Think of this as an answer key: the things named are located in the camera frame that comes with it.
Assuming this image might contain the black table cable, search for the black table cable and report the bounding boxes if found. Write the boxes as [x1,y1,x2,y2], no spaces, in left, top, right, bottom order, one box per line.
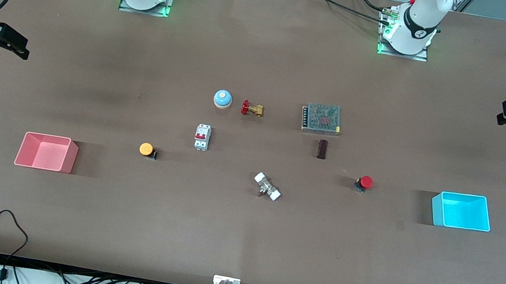
[287,0,398,28]

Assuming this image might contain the brass valve red handle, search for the brass valve red handle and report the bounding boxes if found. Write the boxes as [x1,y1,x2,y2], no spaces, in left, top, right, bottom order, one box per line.
[240,100,266,118]

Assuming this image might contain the cyan plastic box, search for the cyan plastic box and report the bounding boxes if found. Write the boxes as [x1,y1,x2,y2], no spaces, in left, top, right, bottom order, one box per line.
[428,188,496,234]

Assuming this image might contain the metal mesh power supply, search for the metal mesh power supply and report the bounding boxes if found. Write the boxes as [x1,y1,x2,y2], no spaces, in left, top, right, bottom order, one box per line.
[299,101,345,138]

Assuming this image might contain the blue domed buzzer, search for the blue domed buzzer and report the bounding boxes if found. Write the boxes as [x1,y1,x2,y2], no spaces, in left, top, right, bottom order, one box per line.
[212,88,234,111]

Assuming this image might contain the red push button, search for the red push button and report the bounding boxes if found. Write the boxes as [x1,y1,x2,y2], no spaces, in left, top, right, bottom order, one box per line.
[352,174,375,196]

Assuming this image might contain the white circuit breaker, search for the white circuit breaker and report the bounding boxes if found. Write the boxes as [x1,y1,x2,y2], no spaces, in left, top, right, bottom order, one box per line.
[192,123,213,152]

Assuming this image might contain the black looped cable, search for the black looped cable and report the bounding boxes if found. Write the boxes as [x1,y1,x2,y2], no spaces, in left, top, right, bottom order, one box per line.
[0,209,33,281]

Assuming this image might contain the pink plastic box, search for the pink plastic box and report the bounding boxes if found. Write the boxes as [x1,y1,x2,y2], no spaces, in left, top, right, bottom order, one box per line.
[13,130,81,175]

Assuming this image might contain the yellow push button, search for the yellow push button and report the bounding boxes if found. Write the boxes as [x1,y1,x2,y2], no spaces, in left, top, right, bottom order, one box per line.
[138,142,160,161]

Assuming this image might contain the steel fitting white caps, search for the steel fitting white caps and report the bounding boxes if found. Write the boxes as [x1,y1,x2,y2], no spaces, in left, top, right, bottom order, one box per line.
[251,171,285,203]

